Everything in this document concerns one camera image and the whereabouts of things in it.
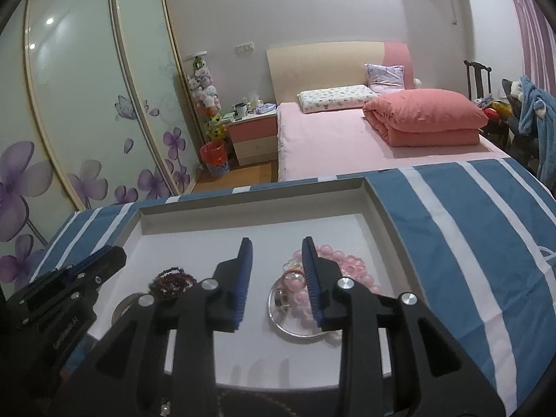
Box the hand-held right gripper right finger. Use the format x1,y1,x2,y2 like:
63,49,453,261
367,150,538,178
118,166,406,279
302,236,487,417

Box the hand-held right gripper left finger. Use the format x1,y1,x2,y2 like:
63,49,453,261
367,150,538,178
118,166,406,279
56,237,254,417

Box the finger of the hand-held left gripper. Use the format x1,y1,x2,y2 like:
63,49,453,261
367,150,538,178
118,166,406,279
61,245,128,291

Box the pink bead bracelet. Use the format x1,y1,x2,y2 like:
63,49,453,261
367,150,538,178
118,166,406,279
282,243,383,326

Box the silver round bangle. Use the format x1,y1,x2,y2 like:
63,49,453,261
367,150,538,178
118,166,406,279
267,276,344,340

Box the grey cardboard tray box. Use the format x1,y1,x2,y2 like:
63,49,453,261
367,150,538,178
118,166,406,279
84,175,431,394

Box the dark red bead bracelet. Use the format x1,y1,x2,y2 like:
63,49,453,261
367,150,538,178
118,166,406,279
149,267,197,300

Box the bin with red bag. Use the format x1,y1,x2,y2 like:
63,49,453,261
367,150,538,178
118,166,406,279
200,140,231,177

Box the bed with pink sheet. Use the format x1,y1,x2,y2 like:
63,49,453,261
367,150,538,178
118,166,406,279
277,100,511,182

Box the pink beige nightstand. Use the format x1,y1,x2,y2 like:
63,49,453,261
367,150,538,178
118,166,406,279
226,110,279,166

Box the blue white striped tablecloth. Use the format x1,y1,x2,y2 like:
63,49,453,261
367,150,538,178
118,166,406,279
26,156,556,417

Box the flower print sliding wardrobe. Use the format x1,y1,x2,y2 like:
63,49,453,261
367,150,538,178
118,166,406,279
0,0,205,287

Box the white patterned pillow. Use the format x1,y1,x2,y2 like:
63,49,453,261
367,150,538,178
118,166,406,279
297,84,379,114

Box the tube of plush toys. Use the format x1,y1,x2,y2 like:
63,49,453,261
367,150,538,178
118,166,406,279
181,54,229,140

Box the folded pink quilt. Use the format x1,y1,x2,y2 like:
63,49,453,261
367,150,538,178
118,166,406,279
362,88,489,147

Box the beige pink headboard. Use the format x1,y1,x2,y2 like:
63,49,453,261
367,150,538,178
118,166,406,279
266,41,413,105

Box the purple pillow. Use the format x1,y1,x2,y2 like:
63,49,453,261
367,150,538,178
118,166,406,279
364,64,406,94

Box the red and yellow toys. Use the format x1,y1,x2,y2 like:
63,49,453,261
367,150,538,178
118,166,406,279
478,99,511,121

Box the black office chair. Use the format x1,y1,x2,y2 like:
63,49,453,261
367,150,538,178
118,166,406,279
501,79,539,161

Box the dark wooden chair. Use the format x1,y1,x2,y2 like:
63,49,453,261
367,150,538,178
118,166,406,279
464,60,493,100

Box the blue garment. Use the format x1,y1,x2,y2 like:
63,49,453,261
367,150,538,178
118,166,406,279
517,75,556,183

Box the pink curtain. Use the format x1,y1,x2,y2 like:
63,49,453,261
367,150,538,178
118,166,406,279
501,0,556,92

